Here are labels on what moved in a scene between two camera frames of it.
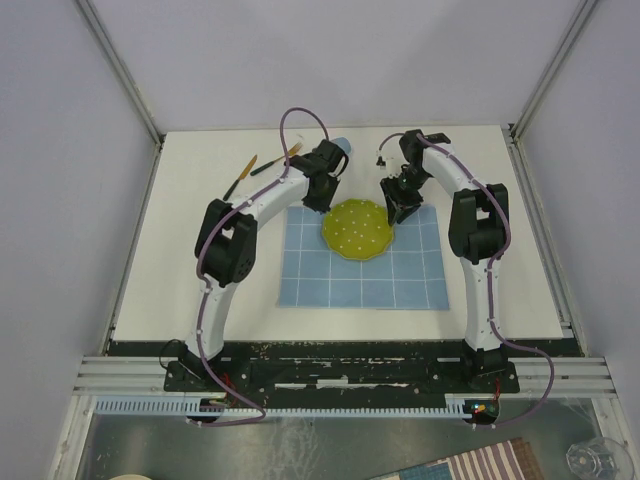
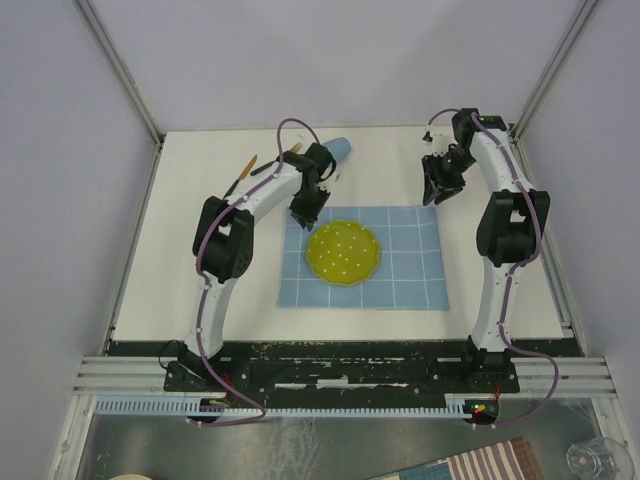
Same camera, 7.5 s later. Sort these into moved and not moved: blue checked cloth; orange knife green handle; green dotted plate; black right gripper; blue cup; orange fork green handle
Moved: black right gripper; green dotted plate
Not moved: blue cup; blue checked cloth; orange fork green handle; orange knife green handle
